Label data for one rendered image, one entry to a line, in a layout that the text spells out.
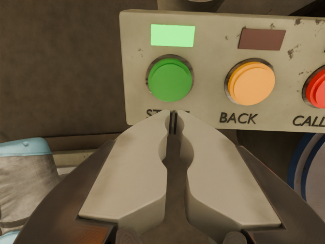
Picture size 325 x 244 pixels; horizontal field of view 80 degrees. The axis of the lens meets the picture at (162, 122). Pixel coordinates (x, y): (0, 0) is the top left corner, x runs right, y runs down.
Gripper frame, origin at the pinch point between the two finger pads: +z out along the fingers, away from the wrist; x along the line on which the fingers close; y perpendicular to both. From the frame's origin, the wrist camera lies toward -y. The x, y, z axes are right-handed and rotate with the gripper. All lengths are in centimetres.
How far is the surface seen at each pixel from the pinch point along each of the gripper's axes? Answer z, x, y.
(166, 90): 5.7, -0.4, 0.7
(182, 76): 5.7, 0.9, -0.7
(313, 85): 6.0, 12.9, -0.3
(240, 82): 5.7, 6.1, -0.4
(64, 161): 41, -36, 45
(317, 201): 15.1, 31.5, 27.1
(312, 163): 17.9, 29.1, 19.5
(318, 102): 5.7, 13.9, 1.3
